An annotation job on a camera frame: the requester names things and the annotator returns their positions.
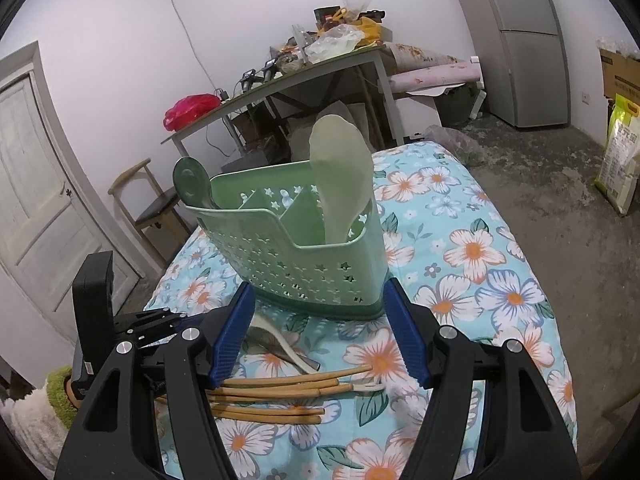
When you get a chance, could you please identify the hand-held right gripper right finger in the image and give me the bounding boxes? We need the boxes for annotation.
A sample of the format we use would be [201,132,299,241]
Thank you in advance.
[382,277,583,480]

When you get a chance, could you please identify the cardboard box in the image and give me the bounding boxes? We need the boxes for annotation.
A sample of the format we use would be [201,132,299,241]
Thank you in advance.
[597,46,640,102]

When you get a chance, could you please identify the wall cable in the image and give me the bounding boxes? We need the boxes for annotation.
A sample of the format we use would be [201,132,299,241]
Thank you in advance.
[160,0,228,98]

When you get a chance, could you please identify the white panel door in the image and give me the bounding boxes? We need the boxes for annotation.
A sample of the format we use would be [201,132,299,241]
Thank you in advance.
[0,42,142,313]

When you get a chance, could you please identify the wooden chopsticks bundle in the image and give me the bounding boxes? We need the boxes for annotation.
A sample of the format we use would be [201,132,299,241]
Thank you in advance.
[207,401,327,416]

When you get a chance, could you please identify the green star-pattern utensil holder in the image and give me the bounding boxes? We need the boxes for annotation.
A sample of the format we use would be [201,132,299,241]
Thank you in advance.
[186,158,388,321]

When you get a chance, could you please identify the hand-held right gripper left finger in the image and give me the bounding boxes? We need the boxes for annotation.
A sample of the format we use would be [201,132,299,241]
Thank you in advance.
[54,282,257,480]

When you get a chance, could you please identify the grey metal desk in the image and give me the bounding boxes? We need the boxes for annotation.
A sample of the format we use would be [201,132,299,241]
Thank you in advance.
[160,44,407,162]

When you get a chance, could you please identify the grey spoon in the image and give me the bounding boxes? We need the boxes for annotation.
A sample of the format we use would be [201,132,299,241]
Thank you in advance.
[246,326,321,375]

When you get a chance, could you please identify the green fluffy rug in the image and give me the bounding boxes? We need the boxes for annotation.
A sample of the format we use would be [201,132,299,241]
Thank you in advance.
[44,365,77,428]

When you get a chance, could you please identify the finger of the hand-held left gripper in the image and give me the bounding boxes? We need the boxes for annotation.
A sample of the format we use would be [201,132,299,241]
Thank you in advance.
[113,309,173,333]
[127,312,203,348]

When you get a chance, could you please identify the red plastic bag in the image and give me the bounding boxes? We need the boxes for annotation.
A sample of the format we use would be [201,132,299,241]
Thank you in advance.
[164,94,222,132]

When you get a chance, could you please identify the pale green rice paddle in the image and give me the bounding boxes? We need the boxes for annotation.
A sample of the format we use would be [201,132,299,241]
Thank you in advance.
[309,114,375,247]

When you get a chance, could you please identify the grey refrigerator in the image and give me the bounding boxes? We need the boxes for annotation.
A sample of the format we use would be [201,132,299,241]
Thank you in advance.
[444,0,572,129]

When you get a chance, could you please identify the rolled floral paper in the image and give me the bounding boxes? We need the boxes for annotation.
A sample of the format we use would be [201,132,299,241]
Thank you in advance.
[387,42,484,95]

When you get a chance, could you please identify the floral tablecloth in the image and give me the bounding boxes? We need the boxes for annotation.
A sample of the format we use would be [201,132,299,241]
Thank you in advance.
[142,140,578,480]

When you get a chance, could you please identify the yellow-green rice bag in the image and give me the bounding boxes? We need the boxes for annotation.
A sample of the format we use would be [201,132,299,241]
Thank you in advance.
[594,94,640,217]

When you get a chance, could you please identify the clear plastic bag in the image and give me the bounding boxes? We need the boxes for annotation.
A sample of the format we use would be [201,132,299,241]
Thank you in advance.
[304,24,365,64]

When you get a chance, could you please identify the wooden chair with black seat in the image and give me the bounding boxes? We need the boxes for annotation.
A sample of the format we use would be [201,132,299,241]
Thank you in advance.
[109,157,192,267]

